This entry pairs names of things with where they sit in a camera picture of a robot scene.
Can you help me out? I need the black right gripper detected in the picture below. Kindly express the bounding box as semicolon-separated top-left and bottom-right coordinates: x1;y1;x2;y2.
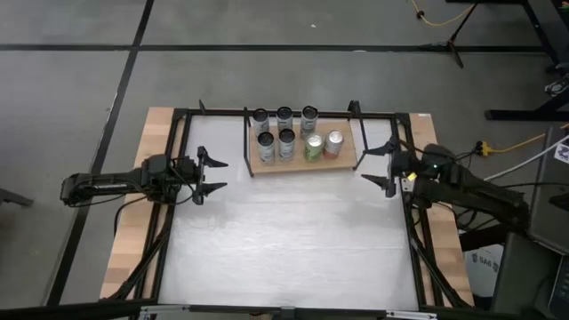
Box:
360;135;421;199

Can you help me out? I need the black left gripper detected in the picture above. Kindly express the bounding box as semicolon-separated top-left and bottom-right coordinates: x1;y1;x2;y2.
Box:
172;145;229;206

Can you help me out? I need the red-white Spindrift can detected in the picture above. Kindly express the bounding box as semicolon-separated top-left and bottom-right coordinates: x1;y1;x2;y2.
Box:
323;129;346;160

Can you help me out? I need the white Celsius Arctic Vibe can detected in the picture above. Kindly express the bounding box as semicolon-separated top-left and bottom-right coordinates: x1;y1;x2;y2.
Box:
252;108;270;137
300;105;319;139
277;128;297;162
276;106;294;132
256;132;276;164

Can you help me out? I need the green Sanzo can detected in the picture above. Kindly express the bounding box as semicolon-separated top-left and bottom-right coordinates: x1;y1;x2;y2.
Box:
303;132;325;163

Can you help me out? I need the wooden tray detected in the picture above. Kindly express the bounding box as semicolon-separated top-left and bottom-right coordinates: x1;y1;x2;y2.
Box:
242;105;370;178

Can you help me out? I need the black tripod stand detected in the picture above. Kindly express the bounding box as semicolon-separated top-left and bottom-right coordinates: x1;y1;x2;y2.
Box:
420;2;481;68

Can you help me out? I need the white labelled box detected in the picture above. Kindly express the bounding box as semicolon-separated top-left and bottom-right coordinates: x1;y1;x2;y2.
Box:
464;243;506;299

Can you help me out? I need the black desk leg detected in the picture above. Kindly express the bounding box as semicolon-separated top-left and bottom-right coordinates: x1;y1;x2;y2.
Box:
445;0;564;72
484;88;569;122

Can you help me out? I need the black computer case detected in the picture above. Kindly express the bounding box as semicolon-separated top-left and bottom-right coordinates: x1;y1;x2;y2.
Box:
526;126;569;257

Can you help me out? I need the person's shoe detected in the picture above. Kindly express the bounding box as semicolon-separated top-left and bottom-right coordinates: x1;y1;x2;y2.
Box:
545;73;569;97

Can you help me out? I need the dark chair base leg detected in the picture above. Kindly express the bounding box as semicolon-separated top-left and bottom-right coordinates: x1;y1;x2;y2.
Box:
0;188;35;209

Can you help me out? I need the yellow extension cable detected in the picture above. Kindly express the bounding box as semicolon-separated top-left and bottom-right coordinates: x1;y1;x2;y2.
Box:
476;123;569;156

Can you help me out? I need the white cable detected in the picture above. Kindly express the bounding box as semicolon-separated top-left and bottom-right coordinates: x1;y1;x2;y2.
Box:
482;132;569;183

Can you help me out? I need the yellow floor cable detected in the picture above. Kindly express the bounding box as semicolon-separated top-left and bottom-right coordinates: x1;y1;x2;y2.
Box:
411;0;477;28

